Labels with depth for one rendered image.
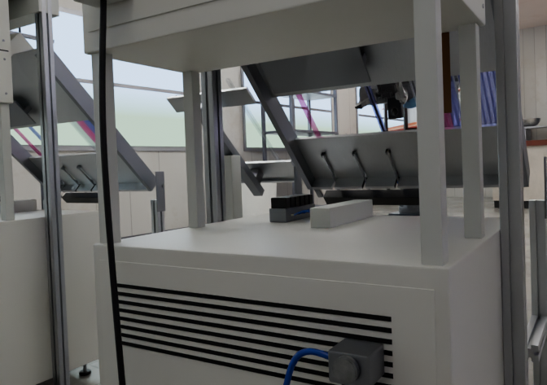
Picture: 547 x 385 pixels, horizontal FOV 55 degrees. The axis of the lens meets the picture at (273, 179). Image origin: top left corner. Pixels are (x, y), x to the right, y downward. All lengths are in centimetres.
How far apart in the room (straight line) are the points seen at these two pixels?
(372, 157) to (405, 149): 12
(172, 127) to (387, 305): 524
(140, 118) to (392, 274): 497
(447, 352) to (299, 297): 23
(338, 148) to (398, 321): 101
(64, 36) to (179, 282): 440
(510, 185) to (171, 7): 72
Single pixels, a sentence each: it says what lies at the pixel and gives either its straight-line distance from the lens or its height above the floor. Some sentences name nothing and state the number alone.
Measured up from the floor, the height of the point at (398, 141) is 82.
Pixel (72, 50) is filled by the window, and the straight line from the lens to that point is 525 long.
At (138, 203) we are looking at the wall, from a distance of 557.
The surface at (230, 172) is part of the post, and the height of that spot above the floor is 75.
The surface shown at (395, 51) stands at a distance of 141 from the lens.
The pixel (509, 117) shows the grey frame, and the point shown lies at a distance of 113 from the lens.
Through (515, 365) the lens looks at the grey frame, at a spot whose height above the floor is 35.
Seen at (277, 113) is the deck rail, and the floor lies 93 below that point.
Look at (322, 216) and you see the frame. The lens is 118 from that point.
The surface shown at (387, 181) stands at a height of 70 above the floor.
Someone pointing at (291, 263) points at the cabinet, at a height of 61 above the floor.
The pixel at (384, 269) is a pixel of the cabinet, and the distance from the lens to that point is 76.
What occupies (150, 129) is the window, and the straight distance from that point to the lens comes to 567.
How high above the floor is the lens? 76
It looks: 1 degrees down
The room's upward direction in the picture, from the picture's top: 2 degrees counter-clockwise
